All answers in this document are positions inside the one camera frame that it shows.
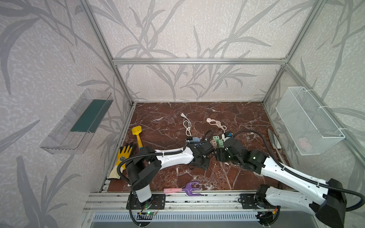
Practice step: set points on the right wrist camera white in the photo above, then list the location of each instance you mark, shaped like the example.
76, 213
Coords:
226, 135

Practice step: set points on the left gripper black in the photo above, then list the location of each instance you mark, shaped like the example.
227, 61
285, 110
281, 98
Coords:
207, 147

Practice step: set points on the green sponge in bin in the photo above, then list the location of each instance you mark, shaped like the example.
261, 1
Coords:
92, 116

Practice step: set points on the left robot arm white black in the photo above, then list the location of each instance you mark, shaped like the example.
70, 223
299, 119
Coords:
139, 170

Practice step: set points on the purple pink toy rake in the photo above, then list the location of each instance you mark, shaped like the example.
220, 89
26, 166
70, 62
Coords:
188, 189

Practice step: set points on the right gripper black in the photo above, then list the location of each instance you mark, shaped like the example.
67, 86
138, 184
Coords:
225, 148

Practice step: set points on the light green plug cube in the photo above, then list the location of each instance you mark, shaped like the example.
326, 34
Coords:
220, 143
216, 139

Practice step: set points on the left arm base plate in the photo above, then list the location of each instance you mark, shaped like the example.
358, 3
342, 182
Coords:
157, 202

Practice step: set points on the clear plastic wall bin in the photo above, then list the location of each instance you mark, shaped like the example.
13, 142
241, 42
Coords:
61, 140

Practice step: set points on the yellow toy shovel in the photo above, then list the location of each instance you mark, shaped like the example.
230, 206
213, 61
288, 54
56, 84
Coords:
136, 131

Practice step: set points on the aluminium front rail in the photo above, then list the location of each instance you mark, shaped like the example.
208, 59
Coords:
177, 202

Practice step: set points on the pink item in basket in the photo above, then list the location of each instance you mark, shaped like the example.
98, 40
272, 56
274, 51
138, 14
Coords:
304, 143

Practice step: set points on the yellow black work glove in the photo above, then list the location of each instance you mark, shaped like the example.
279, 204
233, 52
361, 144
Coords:
124, 152

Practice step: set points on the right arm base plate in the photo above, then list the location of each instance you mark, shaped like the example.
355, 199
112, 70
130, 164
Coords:
248, 201

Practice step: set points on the white wire mesh basket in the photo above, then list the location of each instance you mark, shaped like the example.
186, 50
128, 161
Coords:
303, 116

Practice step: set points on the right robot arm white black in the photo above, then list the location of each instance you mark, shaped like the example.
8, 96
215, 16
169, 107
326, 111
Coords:
328, 201

